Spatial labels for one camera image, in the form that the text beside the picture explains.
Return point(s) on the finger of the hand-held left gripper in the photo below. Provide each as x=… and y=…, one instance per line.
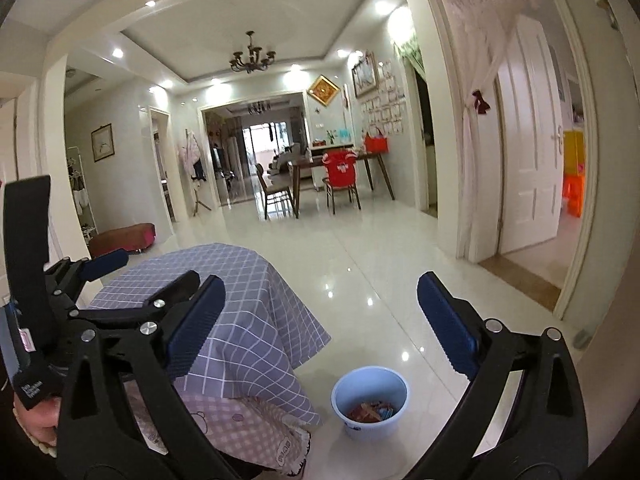
x=175, y=290
x=105, y=262

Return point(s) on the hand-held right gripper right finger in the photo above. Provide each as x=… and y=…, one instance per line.
x=447, y=322

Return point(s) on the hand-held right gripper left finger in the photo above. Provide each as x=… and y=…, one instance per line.
x=197, y=325

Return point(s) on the light blue plastic bucket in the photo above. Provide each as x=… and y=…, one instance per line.
x=370, y=382

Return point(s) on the blue white snack packet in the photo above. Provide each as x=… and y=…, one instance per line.
x=386, y=412

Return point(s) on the red snack packet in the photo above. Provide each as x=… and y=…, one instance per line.
x=357, y=414

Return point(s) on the person's left hand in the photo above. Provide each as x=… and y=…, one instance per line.
x=40, y=420

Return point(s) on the grey checked tablecloth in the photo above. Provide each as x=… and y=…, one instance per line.
x=250, y=330

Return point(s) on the white clothes rack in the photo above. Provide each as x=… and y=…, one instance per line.
x=82, y=200

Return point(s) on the wooden coat stand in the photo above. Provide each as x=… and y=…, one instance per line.
x=200, y=200

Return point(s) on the pink white jacket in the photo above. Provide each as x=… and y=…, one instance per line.
x=189, y=155

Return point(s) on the wooden dining chair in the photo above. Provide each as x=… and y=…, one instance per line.
x=275, y=190

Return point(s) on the white lace curtain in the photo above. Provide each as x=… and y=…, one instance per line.
x=470, y=170

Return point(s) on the wooden chair with shirt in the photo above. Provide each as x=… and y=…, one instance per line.
x=342, y=195

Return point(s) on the grey sofa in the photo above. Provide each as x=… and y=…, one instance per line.
x=285, y=160

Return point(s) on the orange plastic stool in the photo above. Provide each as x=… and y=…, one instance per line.
x=574, y=195

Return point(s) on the dark wooden dining table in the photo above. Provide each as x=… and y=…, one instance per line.
x=372, y=157

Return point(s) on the white sideboard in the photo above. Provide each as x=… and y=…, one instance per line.
x=316, y=172

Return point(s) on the red shirt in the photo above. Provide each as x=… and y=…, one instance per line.
x=340, y=170

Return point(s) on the white panel door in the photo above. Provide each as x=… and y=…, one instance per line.
x=530, y=150

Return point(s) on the red bag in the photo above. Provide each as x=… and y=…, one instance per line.
x=376, y=142

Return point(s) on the small black chandelier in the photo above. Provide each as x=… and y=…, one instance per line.
x=258, y=108

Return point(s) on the yellow plastic panel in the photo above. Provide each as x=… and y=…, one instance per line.
x=572, y=152

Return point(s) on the teal container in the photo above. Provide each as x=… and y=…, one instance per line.
x=343, y=136

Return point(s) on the dark red bow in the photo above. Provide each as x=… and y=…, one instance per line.
x=481, y=101

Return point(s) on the large black chandelier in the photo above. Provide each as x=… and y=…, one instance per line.
x=252, y=57

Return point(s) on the red gold diamond decoration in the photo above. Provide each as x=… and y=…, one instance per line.
x=323, y=92

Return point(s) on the large framed painting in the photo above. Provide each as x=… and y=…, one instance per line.
x=364, y=76

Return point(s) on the green curtain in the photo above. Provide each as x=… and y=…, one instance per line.
x=412, y=55

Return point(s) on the small framed wall picture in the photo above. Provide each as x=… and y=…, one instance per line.
x=102, y=142

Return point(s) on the group of wall certificates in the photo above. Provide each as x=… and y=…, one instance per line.
x=385, y=110

